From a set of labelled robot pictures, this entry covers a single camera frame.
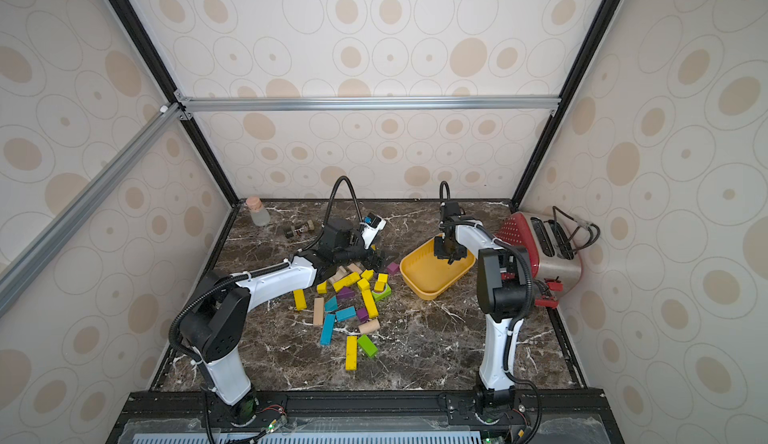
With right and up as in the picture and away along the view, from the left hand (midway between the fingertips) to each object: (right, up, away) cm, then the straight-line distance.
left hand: (397, 246), depth 85 cm
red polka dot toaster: (+45, 0, 0) cm, 45 cm away
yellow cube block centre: (-5, -12, +10) cm, 16 cm away
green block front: (-9, -28, -2) cm, 29 cm away
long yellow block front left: (-13, -29, -3) cm, 32 cm away
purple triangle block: (-16, -15, +9) cm, 24 cm away
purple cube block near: (-11, -21, +5) cm, 24 cm away
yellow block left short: (-30, -17, +7) cm, 35 cm away
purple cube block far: (-1, -8, +10) cm, 12 cm away
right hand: (+21, -4, +17) cm, 27 cm away
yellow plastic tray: (+9, -10, +10) cm, 17 cm away
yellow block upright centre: (-10, -10, +13) cm, 19 cm away
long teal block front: (-20, -24, +1) cm, 31 cm away
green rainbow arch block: (-6, -16, +7) cm, 19 cm away
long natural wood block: (-23, -22, +3) cm, 32 cm away
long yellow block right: (-8, -18, +7) cm, 22 cm away
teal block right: (-15, -21, +5) cm, 26 cm away
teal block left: (-20, -18, +6) cm, 28 cm away
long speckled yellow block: (-16, -12, +10) cm, 22 cm away
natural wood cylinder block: (-8, -23, +1) cm, 25 cm away
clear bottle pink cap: (-51, +10, +27) cm, 59 cm away
